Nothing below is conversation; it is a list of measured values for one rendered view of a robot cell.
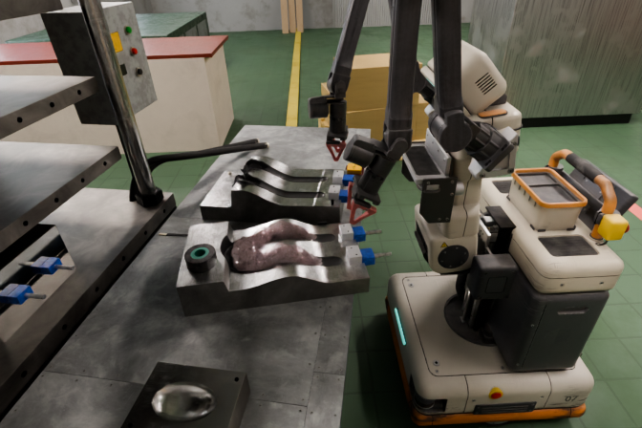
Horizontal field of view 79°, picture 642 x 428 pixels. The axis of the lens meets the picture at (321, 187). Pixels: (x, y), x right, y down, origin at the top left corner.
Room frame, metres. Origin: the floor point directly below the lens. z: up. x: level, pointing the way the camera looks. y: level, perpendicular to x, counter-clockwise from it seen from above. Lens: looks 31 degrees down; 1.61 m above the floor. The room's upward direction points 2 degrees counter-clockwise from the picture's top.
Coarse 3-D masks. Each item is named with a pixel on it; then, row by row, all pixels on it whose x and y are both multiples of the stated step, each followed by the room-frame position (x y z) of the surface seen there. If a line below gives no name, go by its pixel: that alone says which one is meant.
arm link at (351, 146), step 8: (360, 136) 0.88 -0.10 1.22; (352, 144) 0.86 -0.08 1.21; (360, 144) 0.86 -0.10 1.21; (368, 144) 0.86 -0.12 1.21; (376, 144) 0.86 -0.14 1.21; (384, 144) 0.89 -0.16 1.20; (392, 144) 0.84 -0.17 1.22; (400, 144) 0.83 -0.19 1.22; (344, 152) 0.89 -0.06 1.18; (352, 152) 0.85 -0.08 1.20; (360, 152) 0.85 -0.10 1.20; (368, 152) 0.85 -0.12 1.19; (384, 152) 0.85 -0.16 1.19; (392, 152) 0.83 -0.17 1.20; (400, 152) 0.83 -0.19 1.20; (352, 160) 0.85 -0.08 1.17; (360, 160) 0.85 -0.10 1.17; (368, 160) 0.85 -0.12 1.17
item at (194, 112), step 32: (0, 64) 3.39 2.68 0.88; (32, 64) 3.40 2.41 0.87; (160, 64) 3.42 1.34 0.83; (192, 64) 3.43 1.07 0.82; (224, 64) 4.18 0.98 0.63; (160, 96) 3.42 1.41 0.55; (192, 96) 3.42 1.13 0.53; (224, 96) 3.94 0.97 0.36; (32, 128) 3.40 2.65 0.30; (64, 128) 3.40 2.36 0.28; (96, 128) 3.41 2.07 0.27; (160, 128) 3.42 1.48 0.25; (192, 128) 3.42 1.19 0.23; (224, 128) 3.71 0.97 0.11
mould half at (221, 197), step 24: (288, 168) 1.34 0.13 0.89; (216, 192) 1.23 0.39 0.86; (240, 192) 1.12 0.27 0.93; (264, 192) 1.14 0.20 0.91; (216, 216) 1.14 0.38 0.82; (240, 216) 1.12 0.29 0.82; (264, 216) 1.11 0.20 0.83; (288, 216) 1.09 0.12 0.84; (312, 216) 1.08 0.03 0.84; (336, 216) 1.07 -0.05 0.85
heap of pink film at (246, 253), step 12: (264, 228) 0.93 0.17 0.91; (276, 228) 0.92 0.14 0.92; (288, 228) 0.92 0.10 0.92; (300, 228) 0.94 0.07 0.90; (240, 240) 0.90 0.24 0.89; (252, 240) 0.90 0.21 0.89; (264, 240) 0.90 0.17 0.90; (240, 252) 0.84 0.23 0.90; (252, 252) 0.83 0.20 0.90; (264, 252) 0.83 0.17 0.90; (276, 252) 0.83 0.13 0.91; (288, 252) 0.81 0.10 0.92; (300, 252) 0.83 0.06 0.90; (240, 264) 0.81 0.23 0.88; (252, 264) 0.80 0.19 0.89; (264, 264) 0.79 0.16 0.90; (276, 264) 0.79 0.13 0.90; (312, 264) 0.81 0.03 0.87
